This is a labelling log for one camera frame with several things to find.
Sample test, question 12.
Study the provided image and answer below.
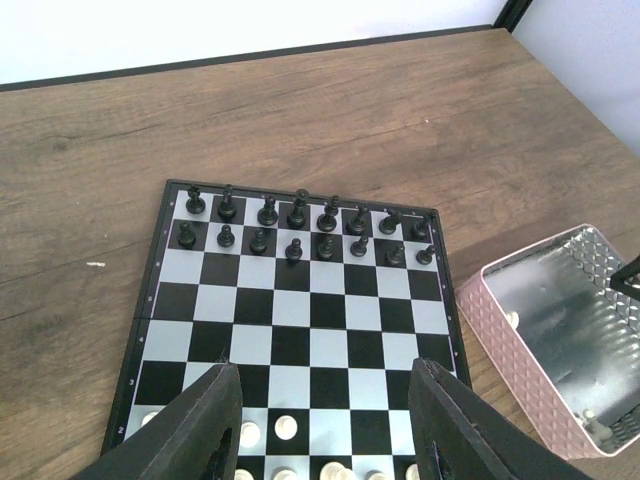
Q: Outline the pink metal tin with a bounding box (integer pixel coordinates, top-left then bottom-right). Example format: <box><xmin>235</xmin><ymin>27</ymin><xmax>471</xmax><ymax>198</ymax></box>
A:
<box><xmin>455</xmin><ymin>224</ymin><xmax>639</xmax><ymax>460</ymax></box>

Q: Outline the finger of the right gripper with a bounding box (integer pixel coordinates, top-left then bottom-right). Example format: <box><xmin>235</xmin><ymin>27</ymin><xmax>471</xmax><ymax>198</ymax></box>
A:
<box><xmin>609</xmin><ymin>256</ymin><xmax>640</xmax><ymax>300</ymax></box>

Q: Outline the white chess piece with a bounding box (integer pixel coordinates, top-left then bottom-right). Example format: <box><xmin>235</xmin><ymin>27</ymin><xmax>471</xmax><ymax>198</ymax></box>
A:
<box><xmin>234</xmin><ymin>469</ymin><xmax>254</xmax><ymax>480</ymax></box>
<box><xmin>272</xmin><ymin>468</ymin><xmax>298</xmax><ymax>480</ymax></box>
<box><xmin>239</xmin><ymin>421</ymin><xmax>261</xmax><ymax>449</ymax></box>
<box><xmin>319</xmin><ymin>461</ymin><xmax>355</xmax><ymax>480</ymax></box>
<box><xmin>274</xmin><ymin>415</ymin><xmax>298</xmax><ymax>441</ymax></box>
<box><xmin>365</xmin><ymin>470</ymin><xmax>392</xmax><ymax>480</ymax></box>

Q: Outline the black chess pieces row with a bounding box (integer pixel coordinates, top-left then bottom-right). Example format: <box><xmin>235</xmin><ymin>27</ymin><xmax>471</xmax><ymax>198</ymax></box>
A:
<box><xmin>164</xmin><ymin>183</ymin><xmax>440</xmax><ymax>271</ymax></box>

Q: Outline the white chess pawn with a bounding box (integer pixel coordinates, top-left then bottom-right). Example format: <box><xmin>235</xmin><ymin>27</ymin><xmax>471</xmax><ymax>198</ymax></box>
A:
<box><xmin>140</xmin><ymin>410</ymin><xmax>160</xmax><ymax>427</ymax></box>

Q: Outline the black white chess board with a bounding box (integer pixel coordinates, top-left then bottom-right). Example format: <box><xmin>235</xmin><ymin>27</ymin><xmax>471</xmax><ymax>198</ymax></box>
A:
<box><xmin>103</xmin><ymin>180</ymin><xmax>470</xmax><ymax>479</ymax></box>

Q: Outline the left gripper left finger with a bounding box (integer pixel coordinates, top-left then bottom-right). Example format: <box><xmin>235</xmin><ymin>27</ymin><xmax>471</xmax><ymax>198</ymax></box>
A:
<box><xmin>74</xmin><ymin>363</ymin><xmax>242</xmax><ymax>479</ymax></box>

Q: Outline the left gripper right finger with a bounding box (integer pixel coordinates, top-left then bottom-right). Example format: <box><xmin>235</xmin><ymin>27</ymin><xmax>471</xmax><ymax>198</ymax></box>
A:
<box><xmin>408</xmin><ymin>358</ymin><xmax>589</xmax><ymax>479</ymax></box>

